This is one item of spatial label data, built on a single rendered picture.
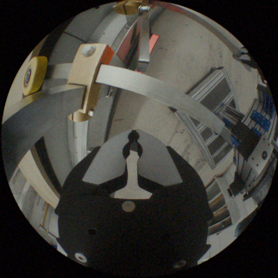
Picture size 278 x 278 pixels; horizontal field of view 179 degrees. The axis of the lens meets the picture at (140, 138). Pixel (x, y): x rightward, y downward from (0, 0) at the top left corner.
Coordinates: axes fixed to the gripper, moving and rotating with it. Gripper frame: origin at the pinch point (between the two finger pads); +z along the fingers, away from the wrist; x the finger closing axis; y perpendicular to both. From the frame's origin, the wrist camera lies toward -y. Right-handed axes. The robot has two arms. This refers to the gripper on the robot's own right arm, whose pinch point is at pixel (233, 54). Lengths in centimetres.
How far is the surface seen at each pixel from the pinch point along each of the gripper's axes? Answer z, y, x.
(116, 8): -4.2, -30.1, -8.4
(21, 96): -10, -45, -29
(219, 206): 16, 256, -166
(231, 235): -110, 260, -150
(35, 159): -9, -45, -49
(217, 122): -3.6, -2.9, -24.4
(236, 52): -3.0, -1.9, -1.5
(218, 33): -3.2, -9.1, -1.5
